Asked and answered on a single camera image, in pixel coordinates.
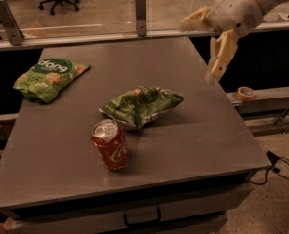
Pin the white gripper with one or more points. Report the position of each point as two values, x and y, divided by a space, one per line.
234 11

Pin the green jalapeno chip bag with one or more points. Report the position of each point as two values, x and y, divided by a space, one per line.
140 106

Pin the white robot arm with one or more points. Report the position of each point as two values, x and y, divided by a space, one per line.
231 20

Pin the dented red coke can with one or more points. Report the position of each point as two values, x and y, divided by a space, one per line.
109 140

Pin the light green Dang snack bag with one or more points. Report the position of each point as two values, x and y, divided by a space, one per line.
45 79

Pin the orange tape roll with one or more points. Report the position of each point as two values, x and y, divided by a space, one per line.
245 93

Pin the grey drawer front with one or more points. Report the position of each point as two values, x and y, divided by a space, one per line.
204 213

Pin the middle metal glass bracket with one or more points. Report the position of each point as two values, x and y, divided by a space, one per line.
140 12

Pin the metal glass bracket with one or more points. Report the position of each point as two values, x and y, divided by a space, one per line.
140 12
7 19

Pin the black drawer handle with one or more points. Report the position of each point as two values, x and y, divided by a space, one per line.
142 217

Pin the left metal glass bracket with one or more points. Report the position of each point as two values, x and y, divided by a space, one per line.
7 19

